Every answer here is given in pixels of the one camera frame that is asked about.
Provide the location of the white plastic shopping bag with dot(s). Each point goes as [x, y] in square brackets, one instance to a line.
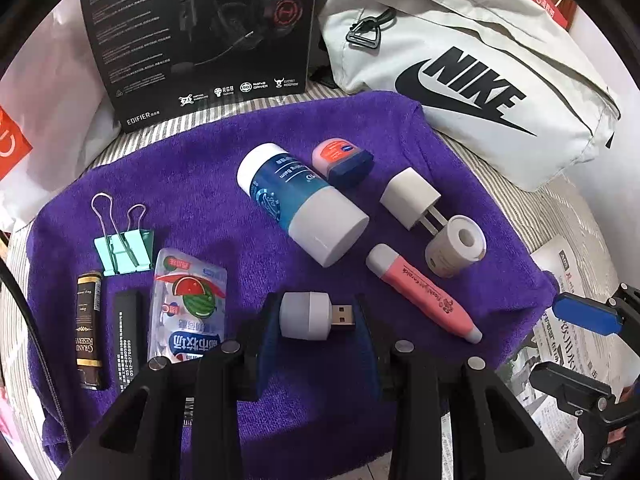
[40, 60]

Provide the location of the pink and blue balm jar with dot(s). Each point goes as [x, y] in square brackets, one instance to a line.
[342, 160]

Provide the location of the purple towel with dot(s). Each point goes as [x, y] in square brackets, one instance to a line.
[210, 170]

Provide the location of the newspaper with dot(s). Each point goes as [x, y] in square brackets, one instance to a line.
[565, 345]

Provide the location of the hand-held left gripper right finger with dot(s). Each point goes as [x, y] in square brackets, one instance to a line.
[367, 355]

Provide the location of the white usb light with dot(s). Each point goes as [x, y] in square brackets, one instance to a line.
[305, 315]

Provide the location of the grey waist bag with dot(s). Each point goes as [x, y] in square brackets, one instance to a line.
[475, 60]

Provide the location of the teal binder clip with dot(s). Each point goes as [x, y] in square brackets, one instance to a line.
[125, 255]

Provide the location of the blue and white balm tube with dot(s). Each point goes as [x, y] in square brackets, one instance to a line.
[300, 200]

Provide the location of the slim black box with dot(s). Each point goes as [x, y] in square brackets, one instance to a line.
[130, 340]

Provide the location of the black and gold box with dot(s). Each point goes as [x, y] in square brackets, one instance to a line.
[92, 330]

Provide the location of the pink pen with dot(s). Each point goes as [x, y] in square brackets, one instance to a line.
[425, 290]

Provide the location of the black headset box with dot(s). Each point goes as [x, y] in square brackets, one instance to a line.
[200, 35]

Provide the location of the white plug adapter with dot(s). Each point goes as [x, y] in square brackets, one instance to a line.
[407, 195]

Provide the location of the clear watermelon print packet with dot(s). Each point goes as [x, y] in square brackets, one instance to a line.
[190, 305]

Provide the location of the beige cylinder with hole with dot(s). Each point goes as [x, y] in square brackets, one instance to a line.
[452, 250]

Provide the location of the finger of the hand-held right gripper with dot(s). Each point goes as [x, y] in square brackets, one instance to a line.
[570, 385]
[585, 312]

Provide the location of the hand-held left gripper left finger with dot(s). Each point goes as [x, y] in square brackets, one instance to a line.
[267, 345]

